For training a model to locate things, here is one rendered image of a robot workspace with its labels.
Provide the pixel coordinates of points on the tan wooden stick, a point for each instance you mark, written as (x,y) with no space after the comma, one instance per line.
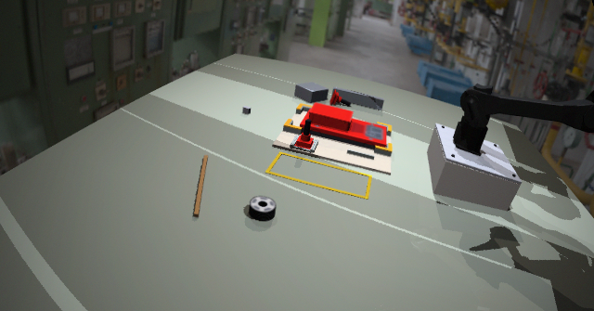
(202,175)

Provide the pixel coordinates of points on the black toy tyre with grey hub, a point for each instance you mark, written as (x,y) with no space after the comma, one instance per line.
(262,208)

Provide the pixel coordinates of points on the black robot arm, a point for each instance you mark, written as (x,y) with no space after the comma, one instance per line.
(478,102)

